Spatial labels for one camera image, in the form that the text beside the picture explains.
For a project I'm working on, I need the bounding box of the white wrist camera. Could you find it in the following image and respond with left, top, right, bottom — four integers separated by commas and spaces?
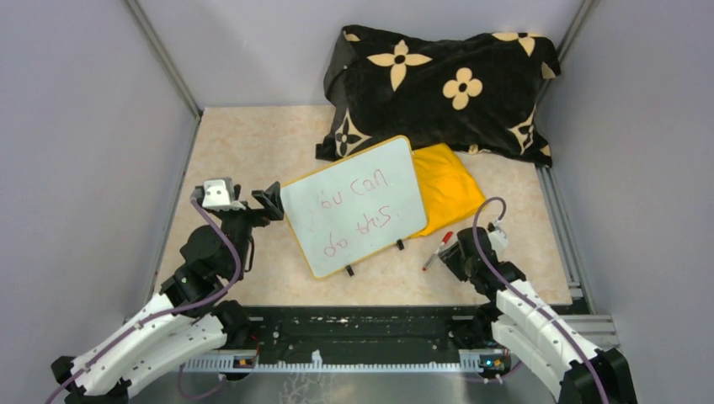
487, 221, 509, 254
191, 178, 247, 212

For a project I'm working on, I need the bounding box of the yellow zippered fabric pouch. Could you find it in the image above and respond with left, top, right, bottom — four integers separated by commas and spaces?
413, 143, 486, 237

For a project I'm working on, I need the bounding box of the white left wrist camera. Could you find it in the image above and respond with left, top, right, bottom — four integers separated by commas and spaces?
191, 178, 247, 212

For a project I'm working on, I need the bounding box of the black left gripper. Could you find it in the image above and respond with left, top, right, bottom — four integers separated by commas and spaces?
217, 181, 285, 277

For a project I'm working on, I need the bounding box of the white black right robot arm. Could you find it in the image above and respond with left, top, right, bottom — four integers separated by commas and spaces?
438, 225, 637, 403

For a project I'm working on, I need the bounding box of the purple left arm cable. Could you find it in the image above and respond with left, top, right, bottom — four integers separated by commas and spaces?
44, 189, 243, 404

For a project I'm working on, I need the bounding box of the black floral pillow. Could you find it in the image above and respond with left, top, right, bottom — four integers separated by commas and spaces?
315, 24, 561, 167

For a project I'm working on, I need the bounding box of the yellow framed whiteboard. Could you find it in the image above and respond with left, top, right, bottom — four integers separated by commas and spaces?
280, 136, 427, 279

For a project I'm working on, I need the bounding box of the red capped white marker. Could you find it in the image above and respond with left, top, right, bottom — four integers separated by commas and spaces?
422, 231, 454, 271

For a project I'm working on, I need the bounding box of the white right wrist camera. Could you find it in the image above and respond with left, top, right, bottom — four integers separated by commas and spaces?
487, 221, 509, 254

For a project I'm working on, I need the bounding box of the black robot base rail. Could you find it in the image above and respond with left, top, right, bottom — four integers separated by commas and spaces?
120, 303, 621, 375

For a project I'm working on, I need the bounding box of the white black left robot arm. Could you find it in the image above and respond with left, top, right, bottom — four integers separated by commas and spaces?
47, 178, 285, 403

